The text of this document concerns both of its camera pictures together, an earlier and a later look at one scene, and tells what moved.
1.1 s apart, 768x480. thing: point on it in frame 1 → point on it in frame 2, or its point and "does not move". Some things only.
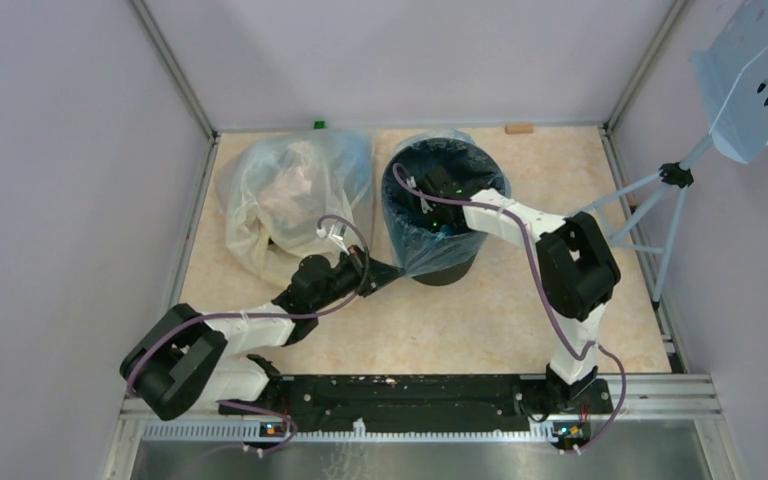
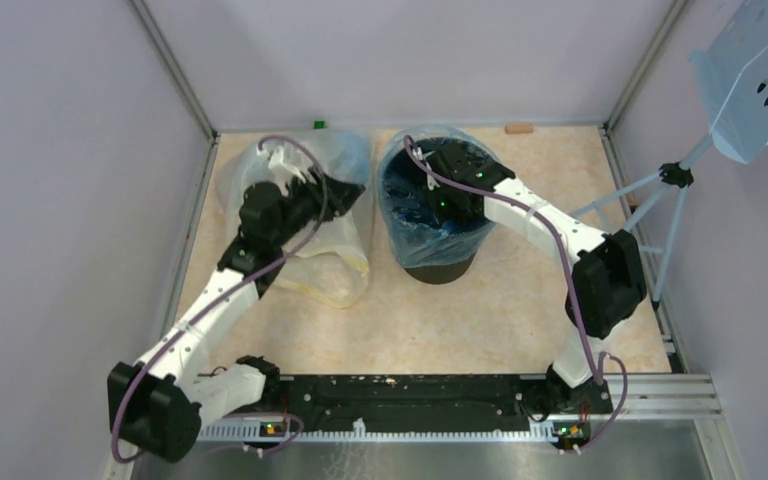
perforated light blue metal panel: [754, 75] does not move
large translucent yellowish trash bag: [292, 195] does not move
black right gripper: [429, 215] → [457, 220]
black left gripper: [371, 273] → [340, 196]
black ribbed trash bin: [426, 181] does not move
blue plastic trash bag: [428, 176] does not move
